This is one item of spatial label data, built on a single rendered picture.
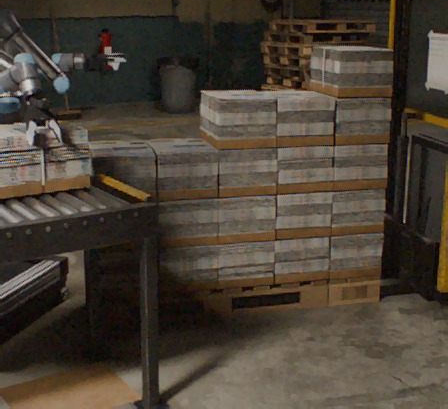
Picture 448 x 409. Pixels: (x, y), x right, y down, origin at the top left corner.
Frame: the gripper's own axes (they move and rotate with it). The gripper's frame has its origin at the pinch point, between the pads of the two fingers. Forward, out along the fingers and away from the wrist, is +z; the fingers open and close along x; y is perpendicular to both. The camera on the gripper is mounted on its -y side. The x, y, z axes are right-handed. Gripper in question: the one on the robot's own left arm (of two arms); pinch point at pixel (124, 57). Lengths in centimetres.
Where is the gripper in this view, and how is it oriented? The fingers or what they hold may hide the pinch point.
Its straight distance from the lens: 380.4
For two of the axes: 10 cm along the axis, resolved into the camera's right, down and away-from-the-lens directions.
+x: 1.4, 3.6, -9.2
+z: 9.9, -0.2, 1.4
